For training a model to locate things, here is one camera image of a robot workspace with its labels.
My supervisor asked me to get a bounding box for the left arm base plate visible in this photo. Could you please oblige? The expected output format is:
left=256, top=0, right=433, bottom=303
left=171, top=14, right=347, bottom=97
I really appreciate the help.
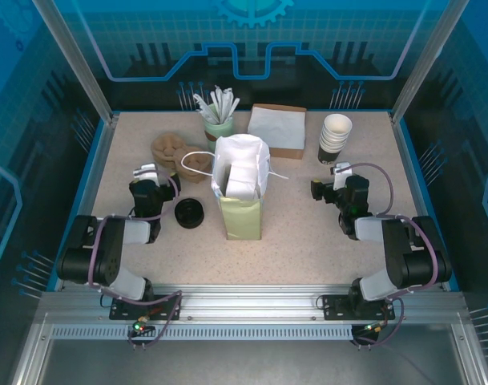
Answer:
left=109, top=294, right=183, bottom=321

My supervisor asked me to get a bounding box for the brown pulp cup carrier stack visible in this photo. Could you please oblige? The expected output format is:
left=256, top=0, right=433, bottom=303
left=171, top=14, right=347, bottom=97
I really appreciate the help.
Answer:
left=150, top=133, right=215, bottom=184

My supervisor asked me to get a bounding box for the cardboard box with tissue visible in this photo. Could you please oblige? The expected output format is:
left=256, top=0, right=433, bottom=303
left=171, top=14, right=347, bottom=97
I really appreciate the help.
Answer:
left=248, top=107, right=307, bottom=151

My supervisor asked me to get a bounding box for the black printed paper cup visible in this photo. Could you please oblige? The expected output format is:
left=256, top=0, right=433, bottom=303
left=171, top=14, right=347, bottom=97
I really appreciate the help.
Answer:
left=317, top=146, right=345, bottom=166

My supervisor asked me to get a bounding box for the aluminium mounting rail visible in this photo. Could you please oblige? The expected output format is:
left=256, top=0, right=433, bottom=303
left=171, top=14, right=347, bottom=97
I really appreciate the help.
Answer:
left=38, top=282, right=469, bottom=326

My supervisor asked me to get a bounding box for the black plastic lid stack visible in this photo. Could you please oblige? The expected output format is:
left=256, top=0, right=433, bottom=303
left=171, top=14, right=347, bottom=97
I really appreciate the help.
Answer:
left=174, top=196, right=206, bottom=230

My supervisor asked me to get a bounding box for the aluminium frame post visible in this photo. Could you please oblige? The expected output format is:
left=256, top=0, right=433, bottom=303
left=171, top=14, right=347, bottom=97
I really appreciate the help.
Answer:
left=30, top=0, right=119, bottom=126
left=389, top=0, right=458, bottom=126

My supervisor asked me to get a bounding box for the cardboard napkin box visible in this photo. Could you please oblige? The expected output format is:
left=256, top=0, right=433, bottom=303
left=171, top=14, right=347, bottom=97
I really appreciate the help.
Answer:
left=247, top=103, right=309, bottom=161

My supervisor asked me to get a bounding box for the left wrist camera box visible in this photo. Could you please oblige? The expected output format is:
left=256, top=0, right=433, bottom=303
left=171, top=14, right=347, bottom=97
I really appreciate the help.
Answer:
left=131, top=162, right=159, bottom=183

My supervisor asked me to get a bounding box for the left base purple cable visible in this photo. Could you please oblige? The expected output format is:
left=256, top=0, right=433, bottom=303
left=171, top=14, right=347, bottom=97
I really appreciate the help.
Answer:
left=119, top=290, right=184, bottom=351

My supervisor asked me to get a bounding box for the slotted cable duct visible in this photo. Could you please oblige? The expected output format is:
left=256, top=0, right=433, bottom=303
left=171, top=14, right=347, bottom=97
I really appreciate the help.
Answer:
left=50, top=325, right=355, bottom=342

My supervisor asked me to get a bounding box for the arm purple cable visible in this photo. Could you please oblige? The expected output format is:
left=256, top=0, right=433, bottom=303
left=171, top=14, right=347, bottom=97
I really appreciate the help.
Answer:
left=339, top=162, right=439, bottom=301
left=87, top=170, right=179, bottom=290

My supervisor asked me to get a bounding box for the mint green holder cup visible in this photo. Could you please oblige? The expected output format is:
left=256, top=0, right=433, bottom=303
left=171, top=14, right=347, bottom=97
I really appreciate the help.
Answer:
left=203, top=104, right=235, bottom=151

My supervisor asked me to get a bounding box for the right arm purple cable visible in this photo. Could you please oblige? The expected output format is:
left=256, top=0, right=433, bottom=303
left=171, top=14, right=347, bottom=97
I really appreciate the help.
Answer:
left=339, top=162, right=439, bottom=301

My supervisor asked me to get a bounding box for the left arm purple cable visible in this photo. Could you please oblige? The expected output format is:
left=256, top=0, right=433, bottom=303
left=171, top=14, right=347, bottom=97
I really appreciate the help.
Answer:
left=87, top=170, right=179, bottom=290

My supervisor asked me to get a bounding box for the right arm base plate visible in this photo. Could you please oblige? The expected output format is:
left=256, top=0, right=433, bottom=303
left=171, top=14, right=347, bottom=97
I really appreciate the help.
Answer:
left=321, top=294, right=396, bottom=321

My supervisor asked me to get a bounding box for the floral paper gift bag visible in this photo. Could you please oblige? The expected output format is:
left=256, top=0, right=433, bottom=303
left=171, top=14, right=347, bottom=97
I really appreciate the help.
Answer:
left=180, top=134, right=290, bottom=242

